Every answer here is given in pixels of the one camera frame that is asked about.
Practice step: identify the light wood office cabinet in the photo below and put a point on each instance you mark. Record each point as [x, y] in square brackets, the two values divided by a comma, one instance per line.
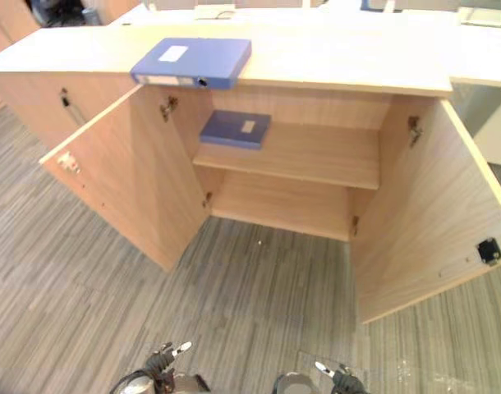
[324, 57]

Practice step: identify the metal door hinge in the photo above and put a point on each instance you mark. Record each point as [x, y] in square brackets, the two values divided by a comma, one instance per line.
[415, 129]
[208, 199]
[355, 225]
[168, 108]

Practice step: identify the white office desk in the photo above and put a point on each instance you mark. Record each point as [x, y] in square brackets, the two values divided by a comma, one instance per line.
[300, 14]

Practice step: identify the black door lock plate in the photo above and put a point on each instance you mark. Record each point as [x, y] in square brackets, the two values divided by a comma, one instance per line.
[488, 251]

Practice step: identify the tall brown wood cabinet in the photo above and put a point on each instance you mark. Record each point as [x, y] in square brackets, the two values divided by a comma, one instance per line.
[8, 22]

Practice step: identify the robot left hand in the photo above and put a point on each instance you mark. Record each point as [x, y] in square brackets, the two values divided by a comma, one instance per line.
[162, 360]

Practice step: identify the cabinet door with silver latch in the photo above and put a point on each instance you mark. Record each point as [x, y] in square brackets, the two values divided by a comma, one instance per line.
[139, 172]

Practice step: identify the blue file box folder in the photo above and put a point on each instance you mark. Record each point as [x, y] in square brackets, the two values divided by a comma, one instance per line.
[193, 61]

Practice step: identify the closed light wood cabinet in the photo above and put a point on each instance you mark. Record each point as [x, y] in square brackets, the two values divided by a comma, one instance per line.
[49, 102]

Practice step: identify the wooden cabinet shelf board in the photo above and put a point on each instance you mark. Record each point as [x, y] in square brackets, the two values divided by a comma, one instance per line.
[300, 156]

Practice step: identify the blue flat folder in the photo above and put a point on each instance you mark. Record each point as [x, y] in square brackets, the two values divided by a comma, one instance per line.
[234, 130]

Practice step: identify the silver door latch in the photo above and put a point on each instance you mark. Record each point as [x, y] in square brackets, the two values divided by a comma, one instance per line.
[68, 161]

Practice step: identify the blue desk object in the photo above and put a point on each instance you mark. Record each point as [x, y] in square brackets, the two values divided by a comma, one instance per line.
[375, 4]

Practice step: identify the cabinet door with black lock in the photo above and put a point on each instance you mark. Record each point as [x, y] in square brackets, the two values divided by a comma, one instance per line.
[431, 213]

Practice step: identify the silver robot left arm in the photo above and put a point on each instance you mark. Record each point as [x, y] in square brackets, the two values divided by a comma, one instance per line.
[133, 385]

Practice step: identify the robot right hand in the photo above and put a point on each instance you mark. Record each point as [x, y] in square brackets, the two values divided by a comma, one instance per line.
[347, 379]

